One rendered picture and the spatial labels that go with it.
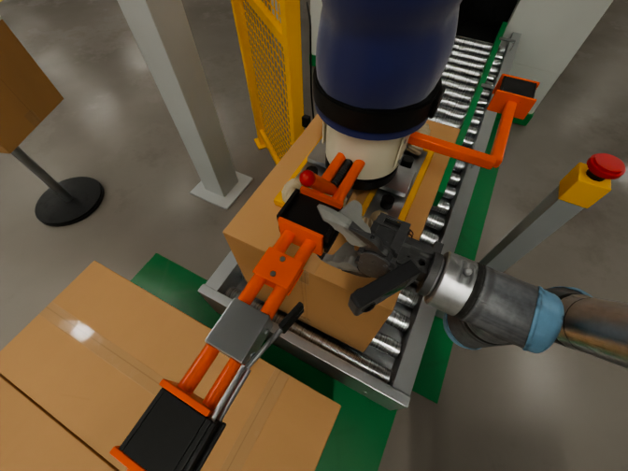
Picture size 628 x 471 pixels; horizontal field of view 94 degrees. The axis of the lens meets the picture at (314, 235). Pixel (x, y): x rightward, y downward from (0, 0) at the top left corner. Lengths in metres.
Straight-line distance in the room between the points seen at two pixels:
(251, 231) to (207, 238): 1.21
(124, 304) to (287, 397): 0.62
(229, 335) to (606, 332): 0.50
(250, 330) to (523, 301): 0.37
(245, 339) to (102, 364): 0.78
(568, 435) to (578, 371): 0.29
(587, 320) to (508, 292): 0.13
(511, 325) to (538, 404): 1.32
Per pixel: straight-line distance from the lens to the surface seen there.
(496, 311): 0.48
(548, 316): 0.50
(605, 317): 0.57
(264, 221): 0.68
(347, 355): 0.97
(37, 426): 1.22
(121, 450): 0.45
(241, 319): 0.44
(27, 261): 2.35
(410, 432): 1.56
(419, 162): 0.81
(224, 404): 0.42
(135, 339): 1.13
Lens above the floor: 1.50
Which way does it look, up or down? 58 degrees down
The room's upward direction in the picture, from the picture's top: straight up
